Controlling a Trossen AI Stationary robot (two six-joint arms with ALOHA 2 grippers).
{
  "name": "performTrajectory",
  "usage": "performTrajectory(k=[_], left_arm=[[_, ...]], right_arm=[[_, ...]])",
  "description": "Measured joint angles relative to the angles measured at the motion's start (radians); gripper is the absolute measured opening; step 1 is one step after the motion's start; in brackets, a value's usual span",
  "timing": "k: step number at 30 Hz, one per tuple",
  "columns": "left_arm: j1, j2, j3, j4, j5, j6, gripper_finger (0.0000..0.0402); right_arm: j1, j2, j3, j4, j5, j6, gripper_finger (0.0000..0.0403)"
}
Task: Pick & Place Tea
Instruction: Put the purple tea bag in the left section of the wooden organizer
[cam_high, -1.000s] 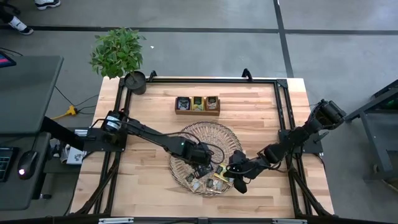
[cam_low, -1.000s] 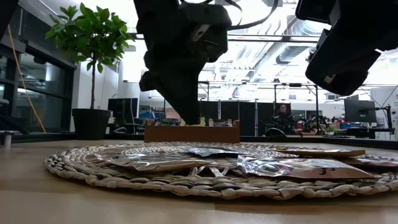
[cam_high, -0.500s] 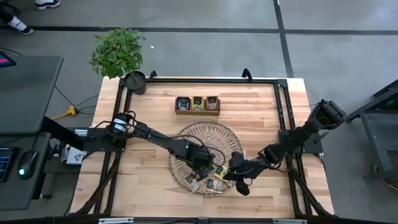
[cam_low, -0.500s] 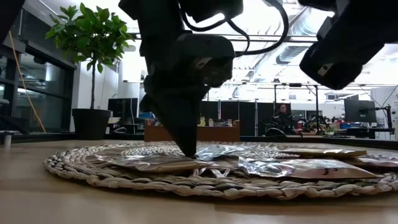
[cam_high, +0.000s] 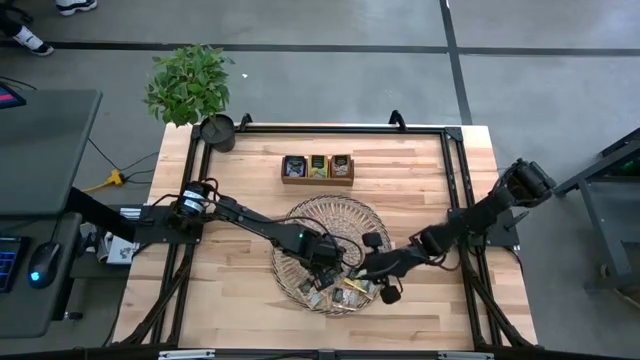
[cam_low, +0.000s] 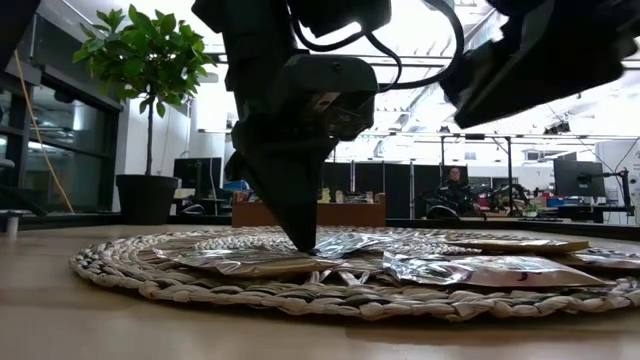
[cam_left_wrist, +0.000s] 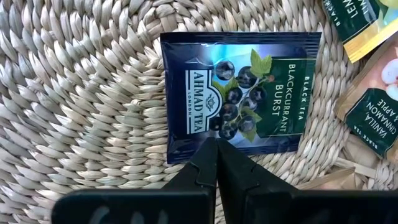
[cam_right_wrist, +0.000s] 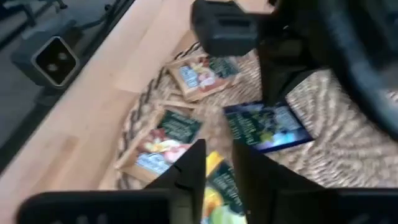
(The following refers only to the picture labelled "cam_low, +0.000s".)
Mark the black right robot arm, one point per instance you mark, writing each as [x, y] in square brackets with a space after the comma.
[575, 12]

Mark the wooden three-compartment box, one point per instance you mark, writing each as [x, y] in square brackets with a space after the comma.
[350, 214]

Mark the black office partition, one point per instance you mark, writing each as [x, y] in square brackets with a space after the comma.
[367, 180]

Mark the black ceiling spotlight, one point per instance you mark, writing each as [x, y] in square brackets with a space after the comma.
[557, 127]

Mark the black background robot arm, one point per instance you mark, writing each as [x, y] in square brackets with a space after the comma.
[505, 197]

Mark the yellow lemon lime tea packet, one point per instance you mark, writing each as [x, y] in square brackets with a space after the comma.
[520, 245]

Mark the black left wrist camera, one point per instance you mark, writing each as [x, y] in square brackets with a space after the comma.
[325, 85]

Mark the black plant pot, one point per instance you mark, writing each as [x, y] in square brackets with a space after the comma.
[146, 200]

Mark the black background desk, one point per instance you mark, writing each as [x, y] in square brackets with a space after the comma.
[595, 209]

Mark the silver metal post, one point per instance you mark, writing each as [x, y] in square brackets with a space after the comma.
[11, 222]

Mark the green leafy plant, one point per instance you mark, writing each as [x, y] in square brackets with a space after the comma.
[145, 55]

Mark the black aluminium table frame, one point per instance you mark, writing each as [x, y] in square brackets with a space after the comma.
[500, 223]

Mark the round woven straw mat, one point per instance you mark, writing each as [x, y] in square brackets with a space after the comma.
[200, 295]

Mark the black computer monitor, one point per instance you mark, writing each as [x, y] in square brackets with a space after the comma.
[197, 172]
[579, 177]

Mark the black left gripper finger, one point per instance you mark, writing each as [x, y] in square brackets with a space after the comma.
[285, 170]

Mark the person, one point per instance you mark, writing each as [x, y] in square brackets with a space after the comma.
[454, 192]

